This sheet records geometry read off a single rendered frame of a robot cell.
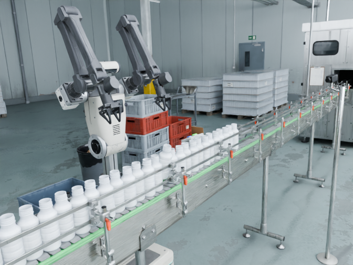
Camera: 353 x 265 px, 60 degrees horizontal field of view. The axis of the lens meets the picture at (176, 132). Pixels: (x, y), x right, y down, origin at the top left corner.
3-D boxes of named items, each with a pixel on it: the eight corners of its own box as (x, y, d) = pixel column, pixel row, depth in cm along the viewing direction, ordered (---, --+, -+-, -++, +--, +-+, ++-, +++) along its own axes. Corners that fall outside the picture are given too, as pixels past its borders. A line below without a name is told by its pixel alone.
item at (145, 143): (145, 152, 388) (144, 135, 383) (120, 149, 408) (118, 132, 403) (169, 141, 440) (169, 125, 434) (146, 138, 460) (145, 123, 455)
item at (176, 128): (170, 139, 449) (170, 124, 444) (148, 136, 472) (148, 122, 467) (192, 130, 498) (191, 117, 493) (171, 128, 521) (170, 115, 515)
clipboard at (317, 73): (323, 85, 523) (324, 66, 515) (308, 85, 537) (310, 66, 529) (323, 85, 525) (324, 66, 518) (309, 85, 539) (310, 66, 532)
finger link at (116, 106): (126, 119, 160) (121, 102, 160) (116, 121, 154) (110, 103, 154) (118, 123, 164) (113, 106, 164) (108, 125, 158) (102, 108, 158)
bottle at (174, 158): (176, 178, 154) (175, 146, 150) (179, 182, 148) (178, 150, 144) (164, 180, 152) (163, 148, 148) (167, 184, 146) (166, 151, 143)
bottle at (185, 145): (193, 174, 158) (192, 143, 154) (182, 176, 156) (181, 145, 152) (188, 171, 163) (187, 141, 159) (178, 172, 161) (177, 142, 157)
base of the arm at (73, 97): (83, 101, 177) (74, 82, 178) (90, 94, 172) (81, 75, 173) (70, 103, 170) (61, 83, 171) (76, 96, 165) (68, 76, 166)
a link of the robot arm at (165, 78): (155, 70, 198) (146, 71, 192) (168, 63, 191) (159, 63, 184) (162, 88, 198) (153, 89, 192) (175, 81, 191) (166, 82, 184)
